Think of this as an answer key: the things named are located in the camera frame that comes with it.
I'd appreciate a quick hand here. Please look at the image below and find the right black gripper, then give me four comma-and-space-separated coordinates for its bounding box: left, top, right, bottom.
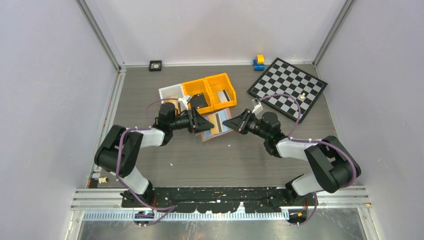
222, 108, 270, 140

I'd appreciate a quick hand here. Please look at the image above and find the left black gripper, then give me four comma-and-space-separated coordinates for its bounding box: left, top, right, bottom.
169, 106, 214, 134

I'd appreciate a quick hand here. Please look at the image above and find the tan leather card holder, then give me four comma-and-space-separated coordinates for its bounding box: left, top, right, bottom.
196, 108, 233, 142

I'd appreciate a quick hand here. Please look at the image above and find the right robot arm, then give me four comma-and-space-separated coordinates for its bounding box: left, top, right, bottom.
223, 109, 362, 205

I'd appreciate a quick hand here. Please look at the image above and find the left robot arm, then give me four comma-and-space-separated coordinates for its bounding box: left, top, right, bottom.
93, 102, 214, 207

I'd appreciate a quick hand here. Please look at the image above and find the black card in bin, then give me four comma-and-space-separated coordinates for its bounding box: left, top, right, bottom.
190, 93, 209, 110

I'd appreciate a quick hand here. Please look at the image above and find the white striped card in bin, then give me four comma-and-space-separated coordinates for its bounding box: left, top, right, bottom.
216, 89, 231, 103

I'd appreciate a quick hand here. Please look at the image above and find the gold card in white bin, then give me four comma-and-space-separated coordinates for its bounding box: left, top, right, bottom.
164, 96, 181, 113

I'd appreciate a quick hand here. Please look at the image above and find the left orange plastic bin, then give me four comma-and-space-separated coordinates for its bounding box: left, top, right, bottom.
182, 78, 214, 114

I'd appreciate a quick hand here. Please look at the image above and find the orange plastic bin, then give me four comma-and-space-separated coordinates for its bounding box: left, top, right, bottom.
182, 78, 214, 114
205, 73, 237, 111

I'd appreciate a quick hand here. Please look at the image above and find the white plastic bin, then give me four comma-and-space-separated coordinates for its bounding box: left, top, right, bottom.
158, 83, 188, 114

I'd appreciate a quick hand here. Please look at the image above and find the right orange plastic bin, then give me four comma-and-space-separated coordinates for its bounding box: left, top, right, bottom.
205, 73, 237, 111

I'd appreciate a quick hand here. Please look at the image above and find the blue and yellow toy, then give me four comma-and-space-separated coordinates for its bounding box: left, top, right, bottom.
252, 54, 265, 71

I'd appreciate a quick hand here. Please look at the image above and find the black and white chessboard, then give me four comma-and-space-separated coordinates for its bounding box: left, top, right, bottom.
247, 58, 328, 124

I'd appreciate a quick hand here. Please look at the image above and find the small black square device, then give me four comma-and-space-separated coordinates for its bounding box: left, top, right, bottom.
148, 60, 163, 72

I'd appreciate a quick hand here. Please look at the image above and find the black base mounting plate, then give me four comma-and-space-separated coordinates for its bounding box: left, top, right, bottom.
121, 186, 315, 214

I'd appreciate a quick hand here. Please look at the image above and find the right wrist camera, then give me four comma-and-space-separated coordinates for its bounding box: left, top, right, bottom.
251, 98, 264, 116

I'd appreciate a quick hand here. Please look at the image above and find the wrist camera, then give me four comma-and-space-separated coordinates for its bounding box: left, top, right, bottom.
177, 95, 192, 112
251, 98, 264, 116

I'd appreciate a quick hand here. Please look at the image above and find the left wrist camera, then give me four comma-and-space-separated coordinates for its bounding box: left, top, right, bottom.
177, 95, 192, 112

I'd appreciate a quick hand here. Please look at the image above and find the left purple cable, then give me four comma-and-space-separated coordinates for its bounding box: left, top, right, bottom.
114, 97, 183, 227

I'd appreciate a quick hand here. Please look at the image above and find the cream chess piece near rail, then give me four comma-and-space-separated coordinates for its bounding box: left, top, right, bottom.
97, 177, 109, 184

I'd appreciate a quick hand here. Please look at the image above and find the aluminium front rail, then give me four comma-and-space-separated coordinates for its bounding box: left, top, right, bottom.
71, 186, 373, 213

